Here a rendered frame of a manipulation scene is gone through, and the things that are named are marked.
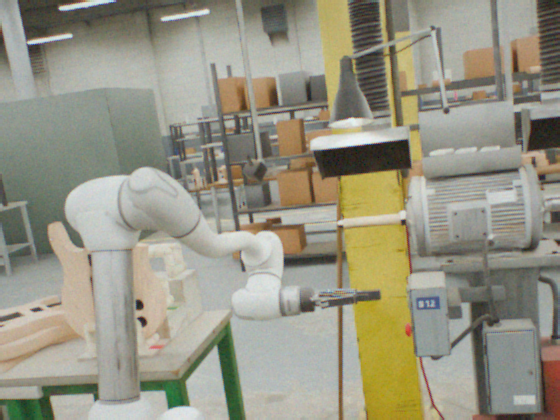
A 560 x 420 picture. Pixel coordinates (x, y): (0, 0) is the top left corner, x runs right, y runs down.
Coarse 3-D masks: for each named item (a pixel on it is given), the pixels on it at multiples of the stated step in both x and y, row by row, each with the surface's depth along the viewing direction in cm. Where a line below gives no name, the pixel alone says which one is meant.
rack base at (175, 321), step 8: (176, 304) 232; (184, 304) 235; (168, 312) 224; (176, 312) 228; (184, 312) 234; (168, 320) 221; (176, 320) 227; (184, 320) 234; (160, 328) 222; (168, 328) 221; (176, 328) 227; (184, 328) 233; (160, 336) 223; (168, 336) 222; (176, 336) 226
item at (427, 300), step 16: (432, 272) 191; (416, 288) 178; (432, 288) 177; (416, 304) 179; (432, 304) 178; (416, 320) 180; (432, 320) 179; (448, 320) 179; (480, 320) 194; (416, 336) 181; (432, 336) 181; (448, 336) 180; (464, 336) 194; (416, 352) 183; (432, 352) 182; (448, 352) 181
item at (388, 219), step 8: (376, 216) 210; (384, 216) 209; (392, 216) 209; (344, 224) 212; (352, 224) 211; (360, 224) 211; (368, 224) 210; (376, 224) 210; (384, 224) 210; (392, 224) 210
